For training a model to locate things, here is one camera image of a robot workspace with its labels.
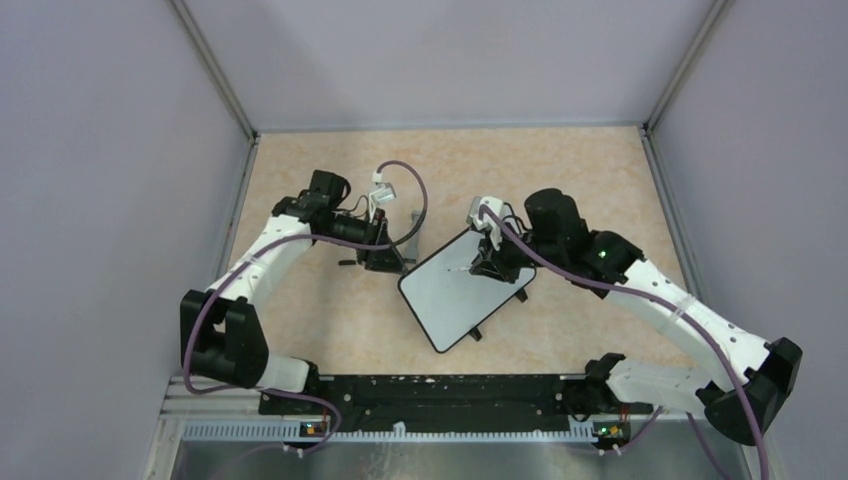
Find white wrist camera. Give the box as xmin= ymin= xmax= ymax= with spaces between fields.
xmin=467 ymin=196 xmax=512 ymax=248
xmin=366 ymin=171 xmax=396 ymax=219

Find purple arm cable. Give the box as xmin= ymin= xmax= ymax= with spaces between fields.
xmin=478 ymin=203 xmax=771 ymax=480
xmin=182 ymin=160 xmax=429 ymax=458

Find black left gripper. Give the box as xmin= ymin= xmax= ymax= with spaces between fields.
xmin=320 ymin=207 xmax=408 ymax=275

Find white cable duct strip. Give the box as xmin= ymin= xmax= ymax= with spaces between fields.
xmin=181 ymin=420 xmax=597 ymax=443

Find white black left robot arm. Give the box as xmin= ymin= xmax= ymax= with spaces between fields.
xmin=179 ymin=170 xmax=404 ymax=414

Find white board with black frame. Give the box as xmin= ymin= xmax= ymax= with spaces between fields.
xmin=398 ymin=229 xmax=536 ymax=354

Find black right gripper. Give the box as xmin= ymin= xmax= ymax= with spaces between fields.
xmin=470 ymin=218 xmax=564 ymax=284

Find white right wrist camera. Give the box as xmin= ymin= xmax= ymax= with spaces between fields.
xmin=467 ymin=196 xmax=512 ymax=248

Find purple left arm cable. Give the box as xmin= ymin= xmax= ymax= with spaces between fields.
xmin=182 ymin=160 xmax=429 ymax=458

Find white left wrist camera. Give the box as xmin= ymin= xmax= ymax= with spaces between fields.
xmin=366 ymin=171 xmax=396 ymax=219

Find grey plastic block rod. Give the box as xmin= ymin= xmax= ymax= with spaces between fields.
xmin=403 ymin=210 xmax=425 ymax=264

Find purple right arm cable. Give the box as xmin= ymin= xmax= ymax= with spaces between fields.
xmin=478 ymin=203 xmax=771 ymax=480

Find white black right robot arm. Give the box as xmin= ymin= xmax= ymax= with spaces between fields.
xmin=467 ymin=188 xmax=803 ymax=446

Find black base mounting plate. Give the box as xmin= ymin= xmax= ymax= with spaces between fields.
xmin=258 ymin=374 xmax=653 ymax=433

